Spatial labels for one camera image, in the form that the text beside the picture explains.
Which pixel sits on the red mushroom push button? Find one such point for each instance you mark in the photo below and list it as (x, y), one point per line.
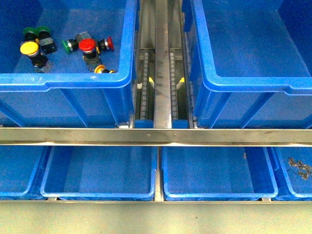
(90, 54)

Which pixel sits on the yellow mushroom push button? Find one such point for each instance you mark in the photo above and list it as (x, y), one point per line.
(39, 60)

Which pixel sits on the large blue bin with buttons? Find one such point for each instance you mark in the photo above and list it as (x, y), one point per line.
(69, 95)

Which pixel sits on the left roller track strip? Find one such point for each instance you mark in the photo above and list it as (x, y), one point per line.
(144, 90)

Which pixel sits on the lower centre-right blue bin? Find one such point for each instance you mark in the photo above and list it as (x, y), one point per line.
(217, 173)

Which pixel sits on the yellow push button at rim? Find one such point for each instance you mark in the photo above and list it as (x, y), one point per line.
(101, 69)

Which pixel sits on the red push button lying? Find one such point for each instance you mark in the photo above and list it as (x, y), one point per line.
(106, 44)

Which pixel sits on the lower centre-left blue bin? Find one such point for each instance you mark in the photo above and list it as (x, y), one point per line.
(113, 173)

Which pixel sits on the large blue empty bin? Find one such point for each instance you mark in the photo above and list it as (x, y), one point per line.
(251, 62)

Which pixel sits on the green push button centre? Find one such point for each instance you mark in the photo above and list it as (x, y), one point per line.
(71, 45)

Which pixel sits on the lower far-left blue bin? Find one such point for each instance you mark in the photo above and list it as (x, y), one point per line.
(21, 171)

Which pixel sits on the lower far-right blue bin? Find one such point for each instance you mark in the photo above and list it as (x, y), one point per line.
(294, 188)

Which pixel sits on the green push button far left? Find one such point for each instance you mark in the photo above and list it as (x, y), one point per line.
(30, 34)

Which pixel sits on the small dark metal parts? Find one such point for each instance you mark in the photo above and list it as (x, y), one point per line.
(297, 168)

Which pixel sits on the steel centre divider rail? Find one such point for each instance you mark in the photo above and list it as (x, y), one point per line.
(163, 108)

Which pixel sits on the steel front cross rail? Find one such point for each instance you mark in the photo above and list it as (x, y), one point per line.
(156, 137)

